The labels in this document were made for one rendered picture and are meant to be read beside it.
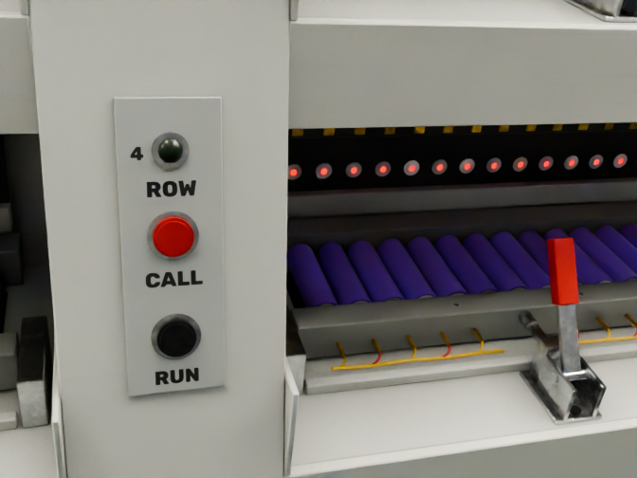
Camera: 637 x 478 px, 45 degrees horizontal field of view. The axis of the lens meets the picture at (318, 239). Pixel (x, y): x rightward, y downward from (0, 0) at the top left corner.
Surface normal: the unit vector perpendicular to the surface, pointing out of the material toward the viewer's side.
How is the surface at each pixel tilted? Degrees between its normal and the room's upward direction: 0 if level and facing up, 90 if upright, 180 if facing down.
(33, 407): 105
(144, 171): 90
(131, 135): 90
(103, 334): 90
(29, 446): 15
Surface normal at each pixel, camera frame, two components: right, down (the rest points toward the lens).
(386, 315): 0.10, -0.85
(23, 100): 0.26, 0.52
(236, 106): 0.28, 0.28
